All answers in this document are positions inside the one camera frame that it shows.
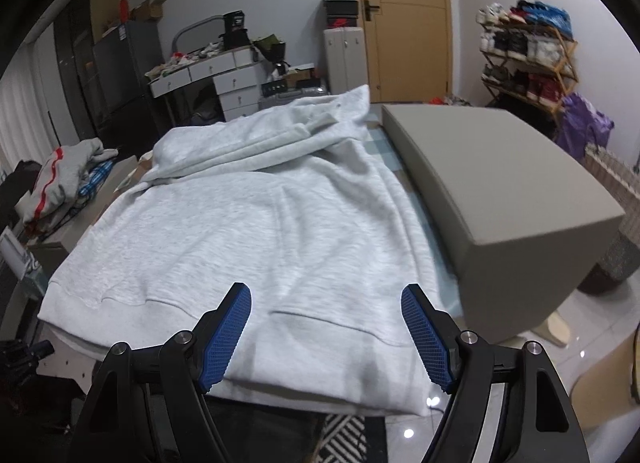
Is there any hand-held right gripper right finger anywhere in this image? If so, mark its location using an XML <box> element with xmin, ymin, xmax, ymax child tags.
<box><xmin>401</xmin><ymin>284</ymin><xmax>588</xmax><ymax>463</ymax></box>

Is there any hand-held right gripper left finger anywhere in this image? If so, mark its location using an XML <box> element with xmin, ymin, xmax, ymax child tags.
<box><xmin>67</xmin><ymin>282</ymin><xmax>252</xmax><ymax>463</ymax></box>

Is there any light grey hoodie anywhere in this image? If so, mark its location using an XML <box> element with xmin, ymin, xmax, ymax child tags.
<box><xmin>37</xmin><ymin>84</ymin><xmax>433</xmax><ymax>418</ymax></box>

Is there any pile of folded clothes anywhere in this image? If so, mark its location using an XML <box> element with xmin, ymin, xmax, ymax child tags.
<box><xmin>22</xmin><ymin>137</ymin><xmax>118</xmax><ymax>231</ymax></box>

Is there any beige slipper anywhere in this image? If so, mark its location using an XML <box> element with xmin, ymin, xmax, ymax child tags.
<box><xmin>530</xmin><ymin>310</ymin><xmax>571</xmax><ymax>346</ymax></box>

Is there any black white striped rug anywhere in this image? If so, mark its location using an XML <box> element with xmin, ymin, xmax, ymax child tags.
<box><xmin>312</xmin><ymin>413</ymin><xmax>368</xmax><ymax>463</ymax></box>

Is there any black bag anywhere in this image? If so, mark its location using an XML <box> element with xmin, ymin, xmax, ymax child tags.
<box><xmin>190</xmin><ymin>96</ymin><xmax>223</xmax><ymax>126</ymax></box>

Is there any white wicker basket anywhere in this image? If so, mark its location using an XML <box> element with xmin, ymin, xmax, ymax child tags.
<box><xmin>577</xmin><ymin>143</ymin><xmax>640</xmax><ymax>296</ymax></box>

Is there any silver suitcase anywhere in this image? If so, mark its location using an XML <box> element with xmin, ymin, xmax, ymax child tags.
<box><xmin>257</xmin><ymin>84</ymin><xmax>331</xmax><ymax>111</ymax></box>

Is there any dark cloth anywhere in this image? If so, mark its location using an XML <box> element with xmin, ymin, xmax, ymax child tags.
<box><xmin>10</xmin><ymin>160</ymin><xmax>43</xmax><ymax>224</ymax></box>

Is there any white desk with drawers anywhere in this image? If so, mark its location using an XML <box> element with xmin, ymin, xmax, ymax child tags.
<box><xmin>147</xmin><ymin>46</ymin><xmax>266</xmax><ymax>124</ymax></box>

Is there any purple plastic bag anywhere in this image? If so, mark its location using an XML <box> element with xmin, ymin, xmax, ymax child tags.
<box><xmin>554</xmin><ymin>92</ymin><xmax>615</xmax><ymax>161</ymax></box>

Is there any grey refrigerator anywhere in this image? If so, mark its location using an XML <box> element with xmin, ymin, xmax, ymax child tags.
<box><xmin>92</xmin><ymin>20</ymin><xmax>163</xmax><ymax>141</ymax></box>

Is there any white small cabinet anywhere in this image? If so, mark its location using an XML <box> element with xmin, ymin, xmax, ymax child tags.
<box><xmin>322</xmin><ymin>27</ymin><xmax>368</xmax><ymax>94</ymax></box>

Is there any wooden door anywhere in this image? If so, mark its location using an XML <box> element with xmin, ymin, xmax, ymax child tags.
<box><xmin>347</xmin><ymin>0</ymin><xmax>453</xmax><ymax>103</ymax></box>

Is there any bamboo shoe rack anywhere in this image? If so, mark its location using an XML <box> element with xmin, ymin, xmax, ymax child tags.
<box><xmin>475</xmin><ymin>0</ymin><xmax>578</xmax><ymax>116</ymax></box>

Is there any white curtain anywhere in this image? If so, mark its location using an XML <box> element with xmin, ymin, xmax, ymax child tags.
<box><xmin>0</xmin><ymin>28</ymin><xmax>96</xmax><ymax>174</ymax></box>

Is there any arched mirror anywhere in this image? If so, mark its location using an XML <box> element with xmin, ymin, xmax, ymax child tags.
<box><xmin>172</xmin><ymin>16</ymin><xmax>226</xmax><ymax>54</ymax></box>

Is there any black glass cabinet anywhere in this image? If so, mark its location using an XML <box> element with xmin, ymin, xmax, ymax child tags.
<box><xmin>54</xmin><ymin>0</ymin><xmax>101</xmax><ymax>141</ymax></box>

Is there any black canister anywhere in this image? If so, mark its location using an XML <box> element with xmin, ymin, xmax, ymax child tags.
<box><xmin>220</xmin><ymin>10</ymin><xmax>249</xmax><ymax>49</ymax></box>

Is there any open cardboard box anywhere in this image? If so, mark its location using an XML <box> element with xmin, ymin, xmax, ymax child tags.
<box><xmin>129</xmin><ymin>0</ymin><xmax>168</xmax><ymax>22</ymax></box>

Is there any flat cardboard sheet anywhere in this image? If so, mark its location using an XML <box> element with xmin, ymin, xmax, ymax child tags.
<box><xmin>90</xmin><ymin>0</ymin><xmax>123</xmax><ymax>41</ymax></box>

